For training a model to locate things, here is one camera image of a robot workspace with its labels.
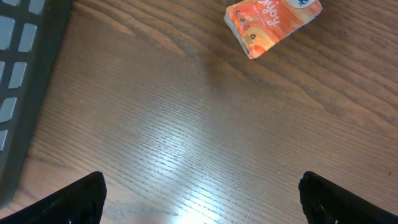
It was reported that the grey plastic basket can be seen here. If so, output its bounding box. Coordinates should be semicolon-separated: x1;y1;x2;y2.
1;0;72;208

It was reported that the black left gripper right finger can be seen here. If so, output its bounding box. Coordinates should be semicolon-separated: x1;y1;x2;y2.
298;171;397;224

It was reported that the orange tissue pack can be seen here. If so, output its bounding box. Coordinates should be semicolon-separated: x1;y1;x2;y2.
224;0;323;59

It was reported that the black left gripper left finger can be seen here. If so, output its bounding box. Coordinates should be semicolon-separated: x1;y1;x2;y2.
1;171;107;224

